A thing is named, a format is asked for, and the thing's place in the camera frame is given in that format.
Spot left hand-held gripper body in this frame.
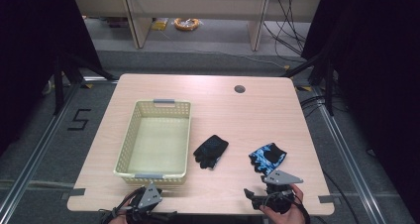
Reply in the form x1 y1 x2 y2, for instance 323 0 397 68
126 182 163 224

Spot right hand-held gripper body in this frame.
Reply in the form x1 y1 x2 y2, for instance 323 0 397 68
252 169 304 215

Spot blue camouflage fingerless glove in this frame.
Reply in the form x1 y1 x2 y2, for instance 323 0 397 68
248 142 288 176

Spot cream perforated plastic basket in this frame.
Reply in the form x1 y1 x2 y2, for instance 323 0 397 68
113 98 192 185

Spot black glove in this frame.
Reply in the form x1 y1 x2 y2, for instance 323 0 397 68
192 134 230 170

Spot person's left hand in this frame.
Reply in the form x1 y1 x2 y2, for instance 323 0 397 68
108 197 134 224

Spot person's right hand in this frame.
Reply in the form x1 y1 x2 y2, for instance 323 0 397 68
259 183 305 224

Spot black metal stand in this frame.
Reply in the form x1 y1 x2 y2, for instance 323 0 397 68
52 51 117 117
279 51 336 117

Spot yellow packet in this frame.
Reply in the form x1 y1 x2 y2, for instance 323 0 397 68
151 17 169 32

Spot beige desk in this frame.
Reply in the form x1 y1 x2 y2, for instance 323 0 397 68
70 0 323 52

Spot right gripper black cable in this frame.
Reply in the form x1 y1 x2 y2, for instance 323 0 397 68
286 194 312 224

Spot aluminium floor rail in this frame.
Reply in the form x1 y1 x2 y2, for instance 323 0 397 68
315 84 384 224
0 80 81 220

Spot black floor cable bundle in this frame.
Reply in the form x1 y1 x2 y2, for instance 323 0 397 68
299 94 331 112

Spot white floor cable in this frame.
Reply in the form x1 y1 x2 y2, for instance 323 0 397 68
157 29 289 69

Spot black hanging cables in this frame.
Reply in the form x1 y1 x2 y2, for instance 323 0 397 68
262 0 309 57

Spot orange cable coil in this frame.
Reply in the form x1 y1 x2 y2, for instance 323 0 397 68
173 17 202 33

